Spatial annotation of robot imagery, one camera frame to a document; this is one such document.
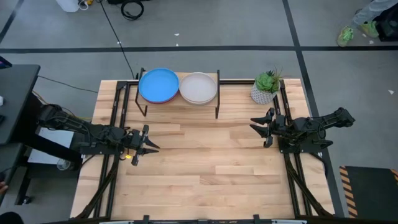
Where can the black desk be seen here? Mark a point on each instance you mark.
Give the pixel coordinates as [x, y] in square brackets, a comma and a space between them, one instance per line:
[18, 99]

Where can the bright blue plate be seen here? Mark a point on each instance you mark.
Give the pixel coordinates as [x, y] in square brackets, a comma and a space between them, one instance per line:
[158, 85]

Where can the magenta plate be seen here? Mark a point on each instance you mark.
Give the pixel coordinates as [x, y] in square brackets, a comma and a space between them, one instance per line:
[158, 103]

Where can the white sheet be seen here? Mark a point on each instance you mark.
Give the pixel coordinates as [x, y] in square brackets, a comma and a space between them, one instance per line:
[53, 138]

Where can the white container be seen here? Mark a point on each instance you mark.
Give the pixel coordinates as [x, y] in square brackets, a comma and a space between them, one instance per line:
[66, 5]

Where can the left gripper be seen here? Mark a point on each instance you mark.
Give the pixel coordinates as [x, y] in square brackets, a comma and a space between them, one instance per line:
[135, 141]

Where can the succulent in patterned white pot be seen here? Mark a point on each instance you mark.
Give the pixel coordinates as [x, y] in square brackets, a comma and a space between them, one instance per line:
[262, 95]

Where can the clear glass jar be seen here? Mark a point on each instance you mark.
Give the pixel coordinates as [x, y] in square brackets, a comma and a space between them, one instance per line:
[63, 165]

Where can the black equipment case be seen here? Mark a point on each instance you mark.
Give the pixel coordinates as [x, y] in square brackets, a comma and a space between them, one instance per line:
[388, 28]

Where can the person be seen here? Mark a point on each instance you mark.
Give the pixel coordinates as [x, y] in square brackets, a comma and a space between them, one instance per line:
[11, 218]
[370, 11]

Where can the small yellow tag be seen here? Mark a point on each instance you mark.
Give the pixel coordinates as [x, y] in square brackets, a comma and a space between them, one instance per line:
[127, 156]

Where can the black mat with hazard stripes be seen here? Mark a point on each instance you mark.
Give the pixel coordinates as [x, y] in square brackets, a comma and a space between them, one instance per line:
[370, 193]

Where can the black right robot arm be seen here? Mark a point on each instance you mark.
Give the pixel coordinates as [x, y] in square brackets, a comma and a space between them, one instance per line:
[329, 119]

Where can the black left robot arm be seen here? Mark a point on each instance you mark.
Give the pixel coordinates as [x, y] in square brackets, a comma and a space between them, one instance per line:
[62, 119]

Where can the grey beige plate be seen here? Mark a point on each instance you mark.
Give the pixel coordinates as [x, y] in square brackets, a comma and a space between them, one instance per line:
[198, 87]

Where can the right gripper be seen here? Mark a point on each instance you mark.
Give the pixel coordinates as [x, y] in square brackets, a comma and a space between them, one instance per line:
[280, 127]

